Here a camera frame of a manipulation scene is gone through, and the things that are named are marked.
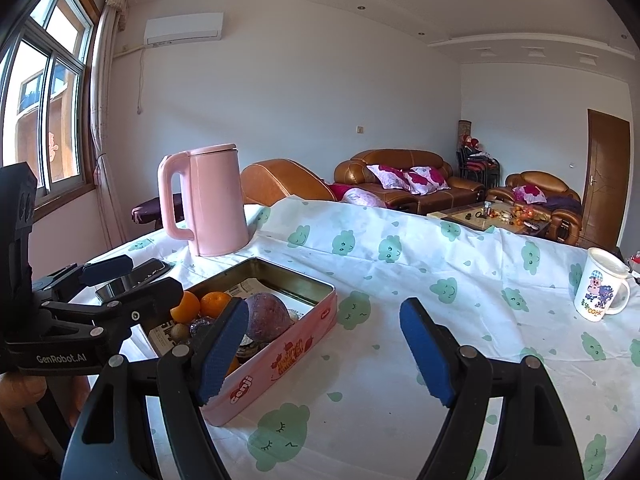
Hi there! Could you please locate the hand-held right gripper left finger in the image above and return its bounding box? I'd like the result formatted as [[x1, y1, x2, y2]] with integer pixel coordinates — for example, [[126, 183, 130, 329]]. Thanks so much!
[[62, 297, 250, 480]]

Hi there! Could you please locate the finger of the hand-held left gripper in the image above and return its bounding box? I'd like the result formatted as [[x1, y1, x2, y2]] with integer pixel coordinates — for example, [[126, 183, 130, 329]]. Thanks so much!
[[37, 277, 185, 346], [31, 254, 135, 311]]

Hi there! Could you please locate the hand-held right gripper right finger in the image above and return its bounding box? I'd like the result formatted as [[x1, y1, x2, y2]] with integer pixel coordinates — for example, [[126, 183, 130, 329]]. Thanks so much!
[[399, 297, 586, 480]]

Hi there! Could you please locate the dark brown wrinkled fruit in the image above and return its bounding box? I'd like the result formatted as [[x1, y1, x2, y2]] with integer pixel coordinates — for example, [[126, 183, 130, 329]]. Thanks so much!
[[236, 335, 273, 363]]

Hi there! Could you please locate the orange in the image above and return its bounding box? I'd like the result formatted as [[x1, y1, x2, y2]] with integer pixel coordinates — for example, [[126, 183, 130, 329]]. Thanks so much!
[[200, 291, 233, 318], [170, 290, 202, 323]]

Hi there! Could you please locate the purple round fruit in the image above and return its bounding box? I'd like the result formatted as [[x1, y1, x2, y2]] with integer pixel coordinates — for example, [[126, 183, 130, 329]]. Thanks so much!
[[243, 293, 293, 346]]

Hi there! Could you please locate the pink tin box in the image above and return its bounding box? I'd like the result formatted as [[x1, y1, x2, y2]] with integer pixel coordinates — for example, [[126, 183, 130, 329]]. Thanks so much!
[[145, 256, 338, 427]]

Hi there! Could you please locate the person's left hand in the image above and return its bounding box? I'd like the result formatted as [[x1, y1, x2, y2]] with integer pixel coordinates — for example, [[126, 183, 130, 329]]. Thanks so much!
[[0, 373, 91, 461]]

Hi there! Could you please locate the black smartphone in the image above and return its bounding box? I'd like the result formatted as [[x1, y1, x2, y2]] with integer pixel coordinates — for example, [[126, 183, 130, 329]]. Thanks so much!
[[95, 259, 173, 303]]

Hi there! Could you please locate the dark maroon stool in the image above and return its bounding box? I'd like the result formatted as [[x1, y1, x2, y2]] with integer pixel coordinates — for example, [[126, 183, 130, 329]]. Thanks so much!
[[131, 192, 183, 226]]

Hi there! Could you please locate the white tablecloth with green clouds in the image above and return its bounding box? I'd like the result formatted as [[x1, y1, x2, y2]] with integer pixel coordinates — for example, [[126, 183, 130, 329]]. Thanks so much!
[[65, 195, 640, 480]]

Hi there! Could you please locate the pink electric kettle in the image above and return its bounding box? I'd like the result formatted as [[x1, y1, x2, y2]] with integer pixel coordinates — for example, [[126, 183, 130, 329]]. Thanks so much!
[[158, 143, 251, 257]]

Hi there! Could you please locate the wooden coffee table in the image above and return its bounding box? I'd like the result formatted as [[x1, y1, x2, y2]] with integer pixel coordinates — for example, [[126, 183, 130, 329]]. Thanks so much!
[[426, 201, 553, 235]]

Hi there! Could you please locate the beige curtain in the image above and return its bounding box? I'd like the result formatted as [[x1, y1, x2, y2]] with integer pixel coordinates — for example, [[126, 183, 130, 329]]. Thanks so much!
[[89, 0, 130, 248]]

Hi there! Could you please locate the pink floral cushion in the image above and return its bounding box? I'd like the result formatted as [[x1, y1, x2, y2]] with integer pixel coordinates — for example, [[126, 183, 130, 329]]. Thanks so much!
[[342, 187, 388, 209]]

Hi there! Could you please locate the pile of small snacks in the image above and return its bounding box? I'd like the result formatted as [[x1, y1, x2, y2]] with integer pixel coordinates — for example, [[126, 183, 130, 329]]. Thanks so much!
[[480, 201, 548, 223]]

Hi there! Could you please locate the white magenta floral pillow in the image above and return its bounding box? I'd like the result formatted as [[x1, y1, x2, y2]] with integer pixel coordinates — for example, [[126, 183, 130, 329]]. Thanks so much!
[[366, 164, 416, 192], [402, 166, 450, 196], [514, 185, 551, 203]]

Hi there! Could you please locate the brown leather chair back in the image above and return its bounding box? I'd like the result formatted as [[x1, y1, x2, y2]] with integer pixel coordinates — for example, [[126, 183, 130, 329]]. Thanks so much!
[[241, 159, 337, 207]]

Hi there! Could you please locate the white cartoon print mug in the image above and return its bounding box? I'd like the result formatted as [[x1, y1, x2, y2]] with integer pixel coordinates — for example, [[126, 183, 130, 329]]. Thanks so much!
[[574, 247, 632, 322]]

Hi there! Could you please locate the white air conditioner pipe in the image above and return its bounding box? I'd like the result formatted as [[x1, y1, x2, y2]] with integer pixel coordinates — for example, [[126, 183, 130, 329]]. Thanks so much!
[[112, 42, 148, 116]]

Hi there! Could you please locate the stack of dark chairs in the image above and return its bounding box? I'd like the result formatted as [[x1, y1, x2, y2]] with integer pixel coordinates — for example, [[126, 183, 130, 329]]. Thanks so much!
[[456, 147, 501, 188]]

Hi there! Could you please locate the brown leather sofa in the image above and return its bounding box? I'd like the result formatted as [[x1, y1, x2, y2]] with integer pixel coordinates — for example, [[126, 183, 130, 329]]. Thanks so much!
[[334, 149, 486, 215]]

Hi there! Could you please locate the purple blanket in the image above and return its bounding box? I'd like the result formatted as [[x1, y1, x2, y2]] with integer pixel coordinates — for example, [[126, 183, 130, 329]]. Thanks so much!
[[545, 196, 583, 216]]

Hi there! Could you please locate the brown leather armchair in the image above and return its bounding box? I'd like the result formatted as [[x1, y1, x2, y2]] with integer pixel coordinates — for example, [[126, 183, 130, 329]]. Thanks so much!
[[487, 171, 583, 246]]

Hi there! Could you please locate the white air conditioner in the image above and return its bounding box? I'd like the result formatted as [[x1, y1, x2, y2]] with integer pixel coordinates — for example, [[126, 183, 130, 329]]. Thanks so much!
[[143, 12, 224, 46]]

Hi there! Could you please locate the brown wooden door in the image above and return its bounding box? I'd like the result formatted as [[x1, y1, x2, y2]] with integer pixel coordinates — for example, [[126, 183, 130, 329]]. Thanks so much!
[[586, 108, 632, 251]]

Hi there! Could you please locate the window with wooden frame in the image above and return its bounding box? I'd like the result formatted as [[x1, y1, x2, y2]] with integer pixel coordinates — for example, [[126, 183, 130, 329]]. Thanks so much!
[[0, 0, 98, 206]]

